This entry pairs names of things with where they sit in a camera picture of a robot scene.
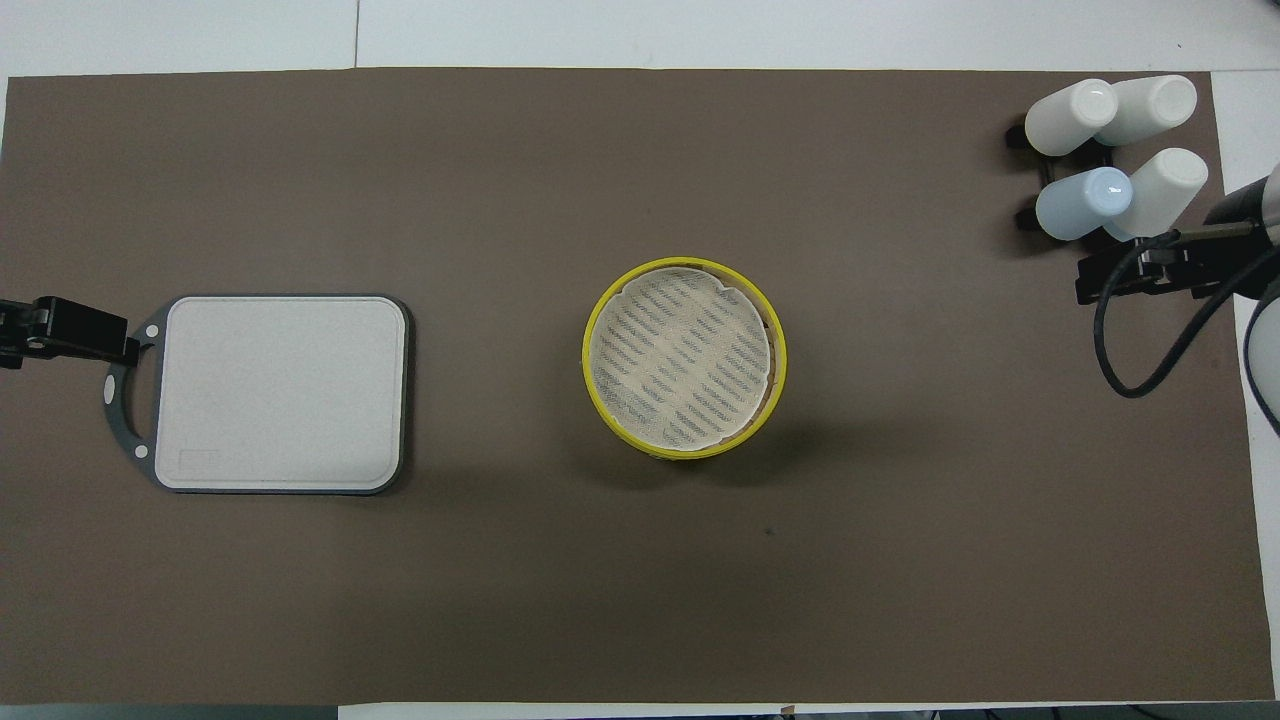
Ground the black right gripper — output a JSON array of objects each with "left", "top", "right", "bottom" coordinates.
[{"left": 1076, "top": 180, "right": 1277, "bottom": 307}]

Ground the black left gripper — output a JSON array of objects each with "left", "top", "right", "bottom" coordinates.
[{"left": 0, "top": 296, "right": 142, "bottom": 370}]

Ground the yellow-rimmed mesh steamer lid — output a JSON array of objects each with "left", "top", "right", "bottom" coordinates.
[{"left": 582, "top": 258, "right": 789, "bottom": 457}]

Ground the yellow steamer lid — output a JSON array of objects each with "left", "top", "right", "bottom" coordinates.
[{"left": 590, "top": 380, "right": 779, "bottom": 463}]

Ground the light blue plastic cup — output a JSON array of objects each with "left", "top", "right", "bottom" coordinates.
[{"left": 1034, "top": 166, "right": 1135, "bottom": 242}]

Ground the white bottle lower right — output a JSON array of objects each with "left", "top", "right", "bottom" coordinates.
[{"left": 1103, "top": 147, "right": 1210, "bottom": 248}]

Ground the black cup rack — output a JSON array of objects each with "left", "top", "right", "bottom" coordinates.
[{"left": 1005, "top": 118, "right": 1136, "bottom": 237}]

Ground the white plastic cup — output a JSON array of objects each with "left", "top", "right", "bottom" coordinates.
[
  {"left": 1024, "top": 78, "right": 1120, "bottom": 158},
  {"left": 1095, "top": 74, "right": 1199, "bottom": 148}
]

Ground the brown table mat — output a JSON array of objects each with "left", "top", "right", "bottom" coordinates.
[{"left": 0, "top": 67, "right": 1277, "bottom": 707}]

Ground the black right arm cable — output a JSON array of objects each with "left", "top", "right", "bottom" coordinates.
[{"left": 1092, "top": 230, "right": 1280, "bottom": 400}]

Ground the white cutting board grey frame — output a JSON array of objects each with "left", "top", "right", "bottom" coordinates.
[{"left": 103, "top": 294, "right": 412, "bottom": 496}]

